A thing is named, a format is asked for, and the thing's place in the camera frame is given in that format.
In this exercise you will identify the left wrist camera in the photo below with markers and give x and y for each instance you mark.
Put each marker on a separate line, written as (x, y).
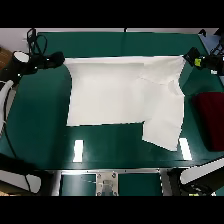
(31, 35)

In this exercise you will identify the white T-shirt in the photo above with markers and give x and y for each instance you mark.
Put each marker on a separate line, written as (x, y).
(113, 96)

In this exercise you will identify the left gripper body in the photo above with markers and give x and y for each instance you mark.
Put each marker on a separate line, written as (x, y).
(54, 60)

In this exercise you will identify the silver frame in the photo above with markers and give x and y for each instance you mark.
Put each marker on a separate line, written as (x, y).
(106, 183)

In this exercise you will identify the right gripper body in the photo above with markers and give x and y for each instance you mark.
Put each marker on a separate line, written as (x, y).
(195, 59)

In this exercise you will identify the red garment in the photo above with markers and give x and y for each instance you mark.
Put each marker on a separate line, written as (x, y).
(211, 120)

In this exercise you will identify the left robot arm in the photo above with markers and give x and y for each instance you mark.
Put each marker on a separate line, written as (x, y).
(20, 59)

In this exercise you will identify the cardboard box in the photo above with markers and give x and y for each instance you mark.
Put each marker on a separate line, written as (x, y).
(5, 58)

